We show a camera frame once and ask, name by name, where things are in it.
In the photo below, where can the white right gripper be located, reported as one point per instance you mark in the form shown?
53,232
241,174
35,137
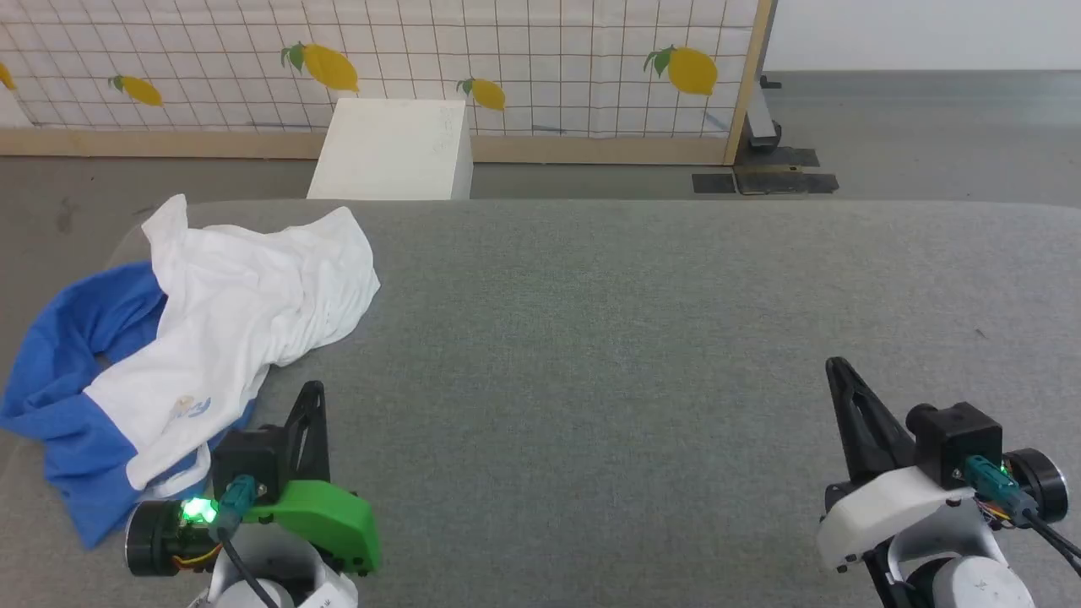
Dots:
878,507

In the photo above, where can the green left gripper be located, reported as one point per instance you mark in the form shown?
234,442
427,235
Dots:
334,523

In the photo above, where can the white and blue shirt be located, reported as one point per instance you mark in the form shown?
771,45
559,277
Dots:
236,312

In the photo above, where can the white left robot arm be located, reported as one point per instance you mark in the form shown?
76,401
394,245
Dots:
279,574

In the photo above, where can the small black floor mat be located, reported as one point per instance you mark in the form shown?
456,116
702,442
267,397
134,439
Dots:
714,183

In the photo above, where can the grey metal stand foot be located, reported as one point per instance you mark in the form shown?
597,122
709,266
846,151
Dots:
763,122

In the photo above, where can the lemon print partition screen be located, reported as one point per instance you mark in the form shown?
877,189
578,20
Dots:
549,51

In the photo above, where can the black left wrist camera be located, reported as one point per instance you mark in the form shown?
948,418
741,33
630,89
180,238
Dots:
245,456

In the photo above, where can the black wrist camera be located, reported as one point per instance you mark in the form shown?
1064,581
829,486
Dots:
954,435
245,456

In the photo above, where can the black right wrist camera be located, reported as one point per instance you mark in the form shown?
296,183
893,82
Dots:
954,435

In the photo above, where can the white box pedestal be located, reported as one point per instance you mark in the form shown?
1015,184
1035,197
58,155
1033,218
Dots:
388,152

